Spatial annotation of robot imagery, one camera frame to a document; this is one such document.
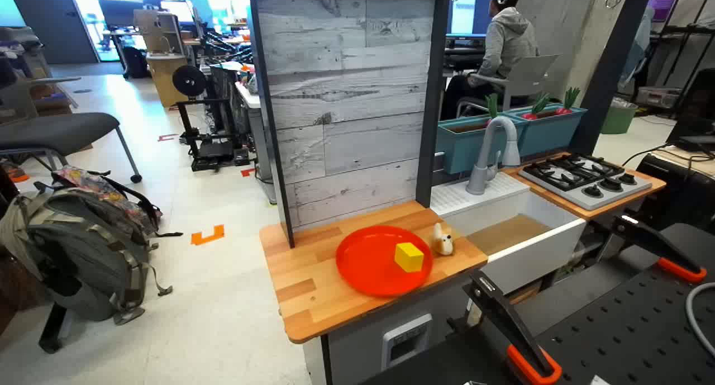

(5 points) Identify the white toy sink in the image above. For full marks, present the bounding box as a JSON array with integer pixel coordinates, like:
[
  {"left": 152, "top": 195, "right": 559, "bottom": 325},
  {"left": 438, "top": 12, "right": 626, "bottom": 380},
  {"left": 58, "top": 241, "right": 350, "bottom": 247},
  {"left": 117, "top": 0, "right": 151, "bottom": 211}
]
[{"left": 430, "top": 173, "right": 587, "bottom": 294}]

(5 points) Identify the grey office chair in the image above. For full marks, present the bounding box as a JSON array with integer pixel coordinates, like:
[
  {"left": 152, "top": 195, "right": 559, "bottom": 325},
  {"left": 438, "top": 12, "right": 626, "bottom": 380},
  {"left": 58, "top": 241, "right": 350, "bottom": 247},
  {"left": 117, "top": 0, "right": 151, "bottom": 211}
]
[{"left": 456, "top": 53, "right": 560, "bottom": 118}]

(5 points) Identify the black clamp with orange tips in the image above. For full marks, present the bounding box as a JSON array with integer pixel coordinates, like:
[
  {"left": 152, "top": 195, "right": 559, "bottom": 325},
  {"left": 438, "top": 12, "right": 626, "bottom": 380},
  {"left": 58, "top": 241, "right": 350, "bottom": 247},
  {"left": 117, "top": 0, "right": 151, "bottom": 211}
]
[
  {"left": 447, "top": 269, "right": 563, "bottom": 385},
  {"left": 588, "top": 213, "right": 708, "bottom": 284}
]

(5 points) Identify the red plastic plate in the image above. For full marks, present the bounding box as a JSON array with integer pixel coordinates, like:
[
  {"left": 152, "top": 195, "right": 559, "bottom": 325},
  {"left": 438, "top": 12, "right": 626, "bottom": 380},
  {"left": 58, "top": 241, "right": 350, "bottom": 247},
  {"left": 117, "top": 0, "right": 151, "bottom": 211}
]
[{"left": 335, "top": 225, "right": 434, "bottom": 298}]

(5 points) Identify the grey backpack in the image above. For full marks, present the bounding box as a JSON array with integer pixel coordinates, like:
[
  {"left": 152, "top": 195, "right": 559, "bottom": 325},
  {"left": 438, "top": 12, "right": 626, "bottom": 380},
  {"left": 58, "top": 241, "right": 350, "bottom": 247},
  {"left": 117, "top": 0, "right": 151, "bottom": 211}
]
[{"left": 0, "top": 186, "right": 174, "bottom": 326}]

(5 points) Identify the person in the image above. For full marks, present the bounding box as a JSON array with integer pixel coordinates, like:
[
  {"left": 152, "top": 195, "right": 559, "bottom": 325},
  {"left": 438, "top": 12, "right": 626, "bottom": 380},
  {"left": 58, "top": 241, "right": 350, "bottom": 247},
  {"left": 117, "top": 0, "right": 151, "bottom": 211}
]
[{"left": 441, "top": 0, "right": 540, "bottom": 121}]

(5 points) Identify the teal planter box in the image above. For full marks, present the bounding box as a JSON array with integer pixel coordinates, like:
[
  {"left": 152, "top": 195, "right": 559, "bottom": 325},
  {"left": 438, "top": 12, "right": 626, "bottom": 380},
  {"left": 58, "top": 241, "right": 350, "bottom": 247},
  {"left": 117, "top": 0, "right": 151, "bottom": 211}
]
[
  {"left": 436, "top": 115, "right": 529, "bottom": 175},
  {"left": 506, "top": 104, "right": 588, "bottom": 157}
]

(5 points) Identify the grey padded chair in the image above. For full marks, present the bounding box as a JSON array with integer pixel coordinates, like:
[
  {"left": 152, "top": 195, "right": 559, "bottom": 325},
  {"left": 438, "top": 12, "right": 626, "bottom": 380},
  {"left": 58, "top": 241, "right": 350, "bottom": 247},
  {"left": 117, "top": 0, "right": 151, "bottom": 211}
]
[{"left": 0, "top": 58, "right": 142, "bottom": 184}]

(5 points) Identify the black 3D printer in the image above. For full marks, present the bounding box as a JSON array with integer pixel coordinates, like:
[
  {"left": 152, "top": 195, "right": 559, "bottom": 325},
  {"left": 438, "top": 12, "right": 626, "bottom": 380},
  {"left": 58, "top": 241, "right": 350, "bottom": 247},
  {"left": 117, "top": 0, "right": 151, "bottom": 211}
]
[{"left": 171, "top": 64, "right": 251, "bottom": 173}]

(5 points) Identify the grey cable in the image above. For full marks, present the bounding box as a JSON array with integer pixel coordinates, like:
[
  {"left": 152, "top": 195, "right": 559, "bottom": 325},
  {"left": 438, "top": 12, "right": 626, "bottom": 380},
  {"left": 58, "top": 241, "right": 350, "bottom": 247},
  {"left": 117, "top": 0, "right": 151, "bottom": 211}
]
[{"left": 685, "top": 282, "right": 715, "bottom": 359}]

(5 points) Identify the monitor with purple screen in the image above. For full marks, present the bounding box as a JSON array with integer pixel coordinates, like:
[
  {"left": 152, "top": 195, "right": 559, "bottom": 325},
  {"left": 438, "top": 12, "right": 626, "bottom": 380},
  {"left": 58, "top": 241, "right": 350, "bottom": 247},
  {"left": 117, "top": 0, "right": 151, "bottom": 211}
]
[{"left": 647, "top": 0, "right": 683, "bottom": 23}]

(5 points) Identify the colourful patterned backpack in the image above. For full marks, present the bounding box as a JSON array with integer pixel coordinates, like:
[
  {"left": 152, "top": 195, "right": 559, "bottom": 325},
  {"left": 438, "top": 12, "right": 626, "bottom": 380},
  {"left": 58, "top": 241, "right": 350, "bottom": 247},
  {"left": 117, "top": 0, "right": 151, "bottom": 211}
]
[{"left": 51, "top": 165, "right": 184, "bottom": 239}]

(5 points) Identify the black cable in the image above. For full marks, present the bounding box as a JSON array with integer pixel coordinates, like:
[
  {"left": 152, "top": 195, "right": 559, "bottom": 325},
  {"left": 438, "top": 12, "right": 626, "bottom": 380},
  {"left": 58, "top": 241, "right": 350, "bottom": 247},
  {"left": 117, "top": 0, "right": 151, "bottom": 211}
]
[{"left": 621, "top": 141, "right": 715, "bottom": 168}]

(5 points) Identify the small white toy animal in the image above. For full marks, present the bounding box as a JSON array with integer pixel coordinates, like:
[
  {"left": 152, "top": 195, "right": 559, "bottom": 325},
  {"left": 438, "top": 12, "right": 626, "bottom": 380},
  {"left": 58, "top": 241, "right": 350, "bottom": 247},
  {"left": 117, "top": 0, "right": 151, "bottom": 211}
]
[{"left": 433, "top": 222, "right": 454, "bottom": 256}]

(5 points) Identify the green bin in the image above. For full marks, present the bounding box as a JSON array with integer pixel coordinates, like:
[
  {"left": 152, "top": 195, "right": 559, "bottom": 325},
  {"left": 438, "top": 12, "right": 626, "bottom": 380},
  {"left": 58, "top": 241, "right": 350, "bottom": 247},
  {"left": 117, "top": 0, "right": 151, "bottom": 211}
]
[{"left": 600, "top": 98, "right": 639, "bottom": 135}]

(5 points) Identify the grey toy stove top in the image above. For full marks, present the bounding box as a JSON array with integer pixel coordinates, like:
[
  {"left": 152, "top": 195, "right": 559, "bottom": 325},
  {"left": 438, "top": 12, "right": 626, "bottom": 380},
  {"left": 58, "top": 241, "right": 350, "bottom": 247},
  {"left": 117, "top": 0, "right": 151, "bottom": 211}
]
[{"left": 518, "top": 153, "right": 653, "bottom": 211}]

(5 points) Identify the toy kitchen with wood counter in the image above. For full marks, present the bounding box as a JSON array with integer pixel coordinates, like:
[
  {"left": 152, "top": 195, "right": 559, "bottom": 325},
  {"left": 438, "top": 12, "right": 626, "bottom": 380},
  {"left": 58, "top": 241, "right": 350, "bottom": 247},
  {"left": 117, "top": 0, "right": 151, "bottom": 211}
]
[{"left": 247, "top": 0, "right": 668, "bottom": 385}]

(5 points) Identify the black stove burner grate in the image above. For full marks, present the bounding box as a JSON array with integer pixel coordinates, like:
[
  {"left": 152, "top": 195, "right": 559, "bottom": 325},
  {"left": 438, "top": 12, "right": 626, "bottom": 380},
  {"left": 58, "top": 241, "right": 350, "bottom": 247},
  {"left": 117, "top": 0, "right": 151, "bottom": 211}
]
[
  {"left": 559, "top": 154, "right": 625, "bottom": 179},
  {"left": 527, "top": 160, "right": 586, "bottom": 192}
]

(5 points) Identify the grey door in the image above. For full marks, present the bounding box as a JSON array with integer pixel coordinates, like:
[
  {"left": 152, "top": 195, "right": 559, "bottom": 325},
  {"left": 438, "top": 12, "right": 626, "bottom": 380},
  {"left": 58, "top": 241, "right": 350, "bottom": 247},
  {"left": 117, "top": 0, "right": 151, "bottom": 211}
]
[{"left": 5, "top": 0, "right": 101, "bottom": 65}]

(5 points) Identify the yellow block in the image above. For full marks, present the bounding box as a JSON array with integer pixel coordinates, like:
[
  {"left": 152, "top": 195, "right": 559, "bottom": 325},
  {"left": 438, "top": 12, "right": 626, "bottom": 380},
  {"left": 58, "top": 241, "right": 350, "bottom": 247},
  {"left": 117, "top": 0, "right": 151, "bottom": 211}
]
[{"left": 394, "top": 242, "right": 425, "bottom": 273}]

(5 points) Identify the grey toy faucet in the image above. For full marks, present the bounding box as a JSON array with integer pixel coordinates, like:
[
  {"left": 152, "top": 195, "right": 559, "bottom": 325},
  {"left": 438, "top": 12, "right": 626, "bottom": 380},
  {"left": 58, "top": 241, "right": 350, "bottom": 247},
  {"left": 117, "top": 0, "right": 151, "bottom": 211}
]
[{"left": 465, "top": 116, "right": 521, "bottom": 196}]

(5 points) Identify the white recessed door handle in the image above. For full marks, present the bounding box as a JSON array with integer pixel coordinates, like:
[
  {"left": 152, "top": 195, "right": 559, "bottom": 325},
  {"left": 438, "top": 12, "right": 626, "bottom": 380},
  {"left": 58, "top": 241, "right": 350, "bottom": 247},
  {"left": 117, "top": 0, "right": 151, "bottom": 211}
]
[{"left": 381, "top": 313, "right": 434, "bottom": 371}]

